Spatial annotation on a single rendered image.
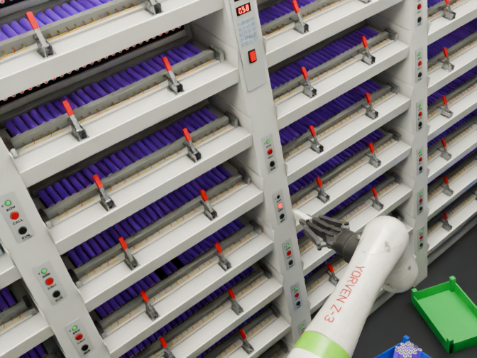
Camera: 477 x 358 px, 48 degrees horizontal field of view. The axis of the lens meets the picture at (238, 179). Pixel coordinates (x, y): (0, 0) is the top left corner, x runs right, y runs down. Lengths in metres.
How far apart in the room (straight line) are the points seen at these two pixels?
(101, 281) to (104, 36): 0.63
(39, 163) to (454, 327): 1.81
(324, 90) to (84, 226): 0.83
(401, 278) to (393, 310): 1.14
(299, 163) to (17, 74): 0.91
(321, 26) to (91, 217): 0.83
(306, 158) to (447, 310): 1.09
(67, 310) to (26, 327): 0.10
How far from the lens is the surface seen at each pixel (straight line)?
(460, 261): 2.75
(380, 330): 2.44
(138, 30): 1.27
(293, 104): 1.63
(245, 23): 1.42
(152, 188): 1.39
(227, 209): 1.58
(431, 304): 2.54
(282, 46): 1.52
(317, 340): 1.15
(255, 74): 1.47
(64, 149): 1.26
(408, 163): 2.19
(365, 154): 2.04
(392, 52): 1.91
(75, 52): 1.21
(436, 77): 2.18
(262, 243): 1.74
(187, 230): 1.54
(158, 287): 1.64
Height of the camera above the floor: 1.88
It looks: 33 degrees down
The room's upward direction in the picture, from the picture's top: 13 degrees counter-clockwise
